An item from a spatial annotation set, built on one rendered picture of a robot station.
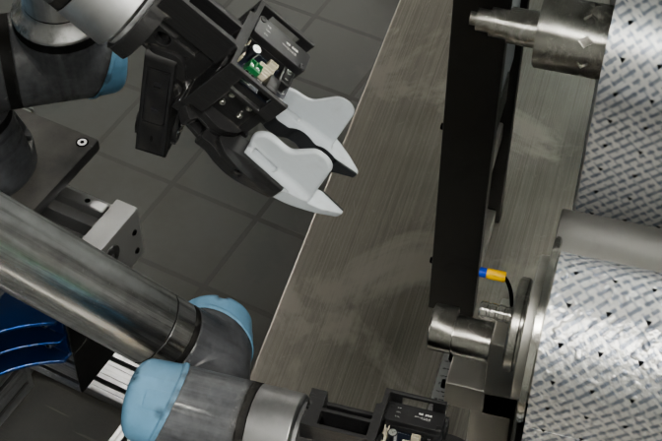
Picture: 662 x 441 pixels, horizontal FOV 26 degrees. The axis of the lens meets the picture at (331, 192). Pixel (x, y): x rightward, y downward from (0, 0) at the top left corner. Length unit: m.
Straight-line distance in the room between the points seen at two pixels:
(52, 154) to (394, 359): 0.58
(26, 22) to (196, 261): 1.19
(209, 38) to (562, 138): 0.85
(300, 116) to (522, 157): 0.70
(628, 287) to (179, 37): 0.38
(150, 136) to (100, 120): 2.01
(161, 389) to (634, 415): 0.39
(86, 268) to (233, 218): 1.60
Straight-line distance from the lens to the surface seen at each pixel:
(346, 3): 3.35
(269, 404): 1.20
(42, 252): 1.27
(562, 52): 1.22
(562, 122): 1.80
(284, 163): 1.04
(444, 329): 1.19
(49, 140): 1.90
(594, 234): 1.22
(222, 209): 2.89
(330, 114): 1.08
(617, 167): 1.24
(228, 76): 0.99
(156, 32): 1.03
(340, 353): 1.54
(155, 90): 1.05
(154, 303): 1.33
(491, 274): 1.18
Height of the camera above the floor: 2.14
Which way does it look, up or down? 47 degrees down
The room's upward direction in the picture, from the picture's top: straight up
